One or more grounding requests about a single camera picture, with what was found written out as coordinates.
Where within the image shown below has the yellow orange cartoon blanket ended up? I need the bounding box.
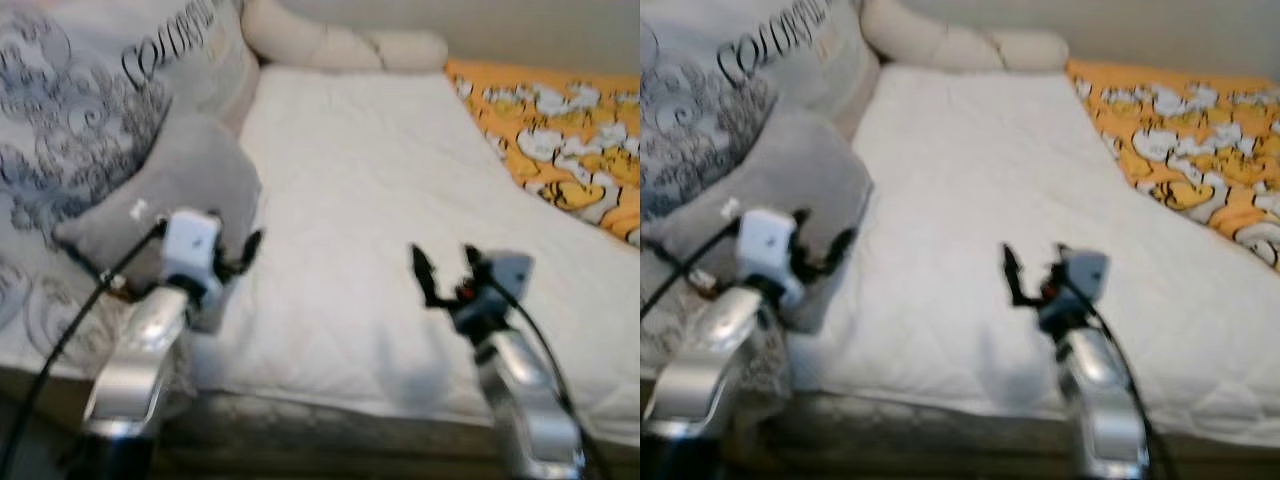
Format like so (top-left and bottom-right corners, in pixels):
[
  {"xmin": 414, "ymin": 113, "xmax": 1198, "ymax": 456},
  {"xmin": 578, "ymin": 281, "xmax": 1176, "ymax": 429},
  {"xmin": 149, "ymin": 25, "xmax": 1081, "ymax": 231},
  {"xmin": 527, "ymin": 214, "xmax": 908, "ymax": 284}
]
[
  {"xmin": 445, "ymin": 60, "xmax": 641, "ymax": 246},
  {"xmin": 1065, "ymin": 58, "xmax": 1280, "ymax": 271}
]

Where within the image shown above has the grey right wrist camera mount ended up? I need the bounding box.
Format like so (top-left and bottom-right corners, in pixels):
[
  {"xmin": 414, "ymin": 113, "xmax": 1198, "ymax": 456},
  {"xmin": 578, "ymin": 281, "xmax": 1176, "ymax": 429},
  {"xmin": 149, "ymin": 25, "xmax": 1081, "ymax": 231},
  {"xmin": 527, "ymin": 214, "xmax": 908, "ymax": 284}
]
[
  {"xmin": 1060, "ymin": 250, "xmax": 1111, "ymax": 301},
  {"xmin": 475, "ymin": 252, "xmax": 536, "ymax": 301}
]

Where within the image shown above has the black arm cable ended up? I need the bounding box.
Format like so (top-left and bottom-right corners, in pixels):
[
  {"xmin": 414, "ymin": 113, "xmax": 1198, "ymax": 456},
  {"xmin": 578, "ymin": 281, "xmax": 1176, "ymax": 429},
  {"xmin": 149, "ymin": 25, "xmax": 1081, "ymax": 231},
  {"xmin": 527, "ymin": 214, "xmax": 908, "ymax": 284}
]
[
  {"xmin": 480, "ymin": 275, "xmax": 611, "ymax": 480},
  {"xmin": 0, "ymin": 222, "xmax": 169, "ymax": 471},
  {"xmin": 1075, "ymin": 275, "xmax": 1181, "ymax": 480},
  {"xmin": 640, "ymin": 220, "xmax": 746, "ymax": 321}
]

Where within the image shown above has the white quilted mattress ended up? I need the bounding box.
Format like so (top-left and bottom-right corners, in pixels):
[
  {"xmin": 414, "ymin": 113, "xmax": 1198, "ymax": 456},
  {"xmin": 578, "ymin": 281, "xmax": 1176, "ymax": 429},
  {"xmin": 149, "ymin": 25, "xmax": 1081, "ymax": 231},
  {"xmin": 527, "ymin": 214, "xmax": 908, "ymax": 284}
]
[
  {"xmin": 185, "ymin": 65, "xmax": 641, "ymax": 446},
  {"xmin": 800, "ymin": 65, "xmax": 1280, "ymax": 446}
]

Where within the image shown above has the cream twisted bolster pillow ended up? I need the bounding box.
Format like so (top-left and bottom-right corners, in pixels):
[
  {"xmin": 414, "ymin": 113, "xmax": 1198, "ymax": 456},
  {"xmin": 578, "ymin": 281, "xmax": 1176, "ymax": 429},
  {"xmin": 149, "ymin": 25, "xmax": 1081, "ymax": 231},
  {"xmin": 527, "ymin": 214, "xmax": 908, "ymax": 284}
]
[
  {"xmin": 860, "ymin": 0, "xmax": 1071, "ymax": 73},
  {"xmin": 240, "ymin": 0, "xmax": 449, "ymax": 73}
]

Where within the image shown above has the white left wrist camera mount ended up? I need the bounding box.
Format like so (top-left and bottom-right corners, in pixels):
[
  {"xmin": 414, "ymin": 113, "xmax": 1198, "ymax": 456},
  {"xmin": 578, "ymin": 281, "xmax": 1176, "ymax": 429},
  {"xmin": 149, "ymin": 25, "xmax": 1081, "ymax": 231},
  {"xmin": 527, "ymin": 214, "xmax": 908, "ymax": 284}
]
[
  {"xmin": 735, "ymin": 207, "xmax": 799, "ymax": 301},
  {"xmin": 160, "ymin": 208, "xmax": 223, "ymax": 301}
]

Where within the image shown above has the small plain grey pillow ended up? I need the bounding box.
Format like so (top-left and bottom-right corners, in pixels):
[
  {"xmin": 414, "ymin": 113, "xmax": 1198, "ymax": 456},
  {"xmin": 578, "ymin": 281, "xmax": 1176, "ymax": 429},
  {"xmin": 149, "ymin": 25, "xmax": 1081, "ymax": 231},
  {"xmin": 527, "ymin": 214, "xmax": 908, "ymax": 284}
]
[
  {"xmin": 52, "ymin": 112, "xmax": 263, "ymax": 336},
  {"xmin": 650, "ymin": 105, "xmax": 876, "ymax": 336}
]

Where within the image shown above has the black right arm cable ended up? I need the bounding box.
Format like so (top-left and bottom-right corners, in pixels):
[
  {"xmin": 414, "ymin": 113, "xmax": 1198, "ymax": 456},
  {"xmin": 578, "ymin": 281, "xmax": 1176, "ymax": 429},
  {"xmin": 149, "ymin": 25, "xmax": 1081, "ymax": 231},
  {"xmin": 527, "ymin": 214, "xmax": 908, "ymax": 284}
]
[
  {"xmin": 480, "ymin": 275, "xmax": 611, "ymax": 480},
  {"xmin": 1075, "ymin": 275, "xmax": 1181, "ymax": 480}
]

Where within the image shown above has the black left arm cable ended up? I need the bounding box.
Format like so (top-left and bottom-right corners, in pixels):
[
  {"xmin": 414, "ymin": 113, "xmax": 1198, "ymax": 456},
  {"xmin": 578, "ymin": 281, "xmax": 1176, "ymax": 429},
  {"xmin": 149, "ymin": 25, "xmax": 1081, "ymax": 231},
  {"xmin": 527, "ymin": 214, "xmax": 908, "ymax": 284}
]
[
  {"xmin": 640, "ymin": 220, "xmax": 746, "ymax": 321},
  {"xmin": 0, "ymin": 222, "xmax": 169, "ymax": 471}
]

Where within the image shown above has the large grey printed pillow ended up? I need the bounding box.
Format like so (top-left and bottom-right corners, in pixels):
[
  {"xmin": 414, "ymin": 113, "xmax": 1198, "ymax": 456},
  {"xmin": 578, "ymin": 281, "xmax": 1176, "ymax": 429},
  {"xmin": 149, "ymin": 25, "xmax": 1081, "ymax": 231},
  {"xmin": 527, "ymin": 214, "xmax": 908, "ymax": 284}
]
[
  {"xmin": 0, "ymin": 0, "xmax": 263, "ymax": 381},
  {"xmin": 640, "ymin": 0, "xmax": 881, "ymax": 401}
]

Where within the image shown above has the grey bed base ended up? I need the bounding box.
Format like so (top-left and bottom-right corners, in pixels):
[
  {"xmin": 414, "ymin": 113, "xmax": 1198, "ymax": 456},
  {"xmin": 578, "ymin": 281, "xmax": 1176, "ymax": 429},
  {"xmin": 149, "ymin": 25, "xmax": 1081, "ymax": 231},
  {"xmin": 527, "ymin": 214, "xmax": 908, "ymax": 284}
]
[
  {"xmin": 0, "ymin": 370, "xmax": 641, "ymax": 471},
  {"xmin": 700, "ymin": 390, "xmax": 1280, "ymax": 476}
]

